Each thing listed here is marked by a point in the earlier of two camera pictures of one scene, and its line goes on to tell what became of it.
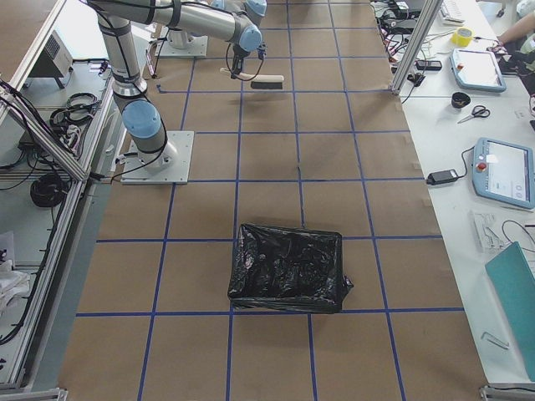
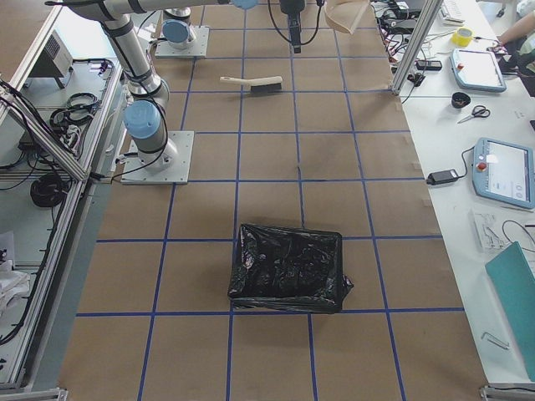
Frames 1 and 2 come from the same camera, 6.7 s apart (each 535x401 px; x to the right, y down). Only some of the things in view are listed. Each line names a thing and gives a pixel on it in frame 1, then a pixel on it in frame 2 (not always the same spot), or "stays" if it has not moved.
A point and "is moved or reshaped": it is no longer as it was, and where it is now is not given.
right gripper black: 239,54 → 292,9
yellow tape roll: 462,37 stays
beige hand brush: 259,82 is moved or reshaped
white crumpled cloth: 13,284 stays
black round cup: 460,99 stays
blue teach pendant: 477,69 stays
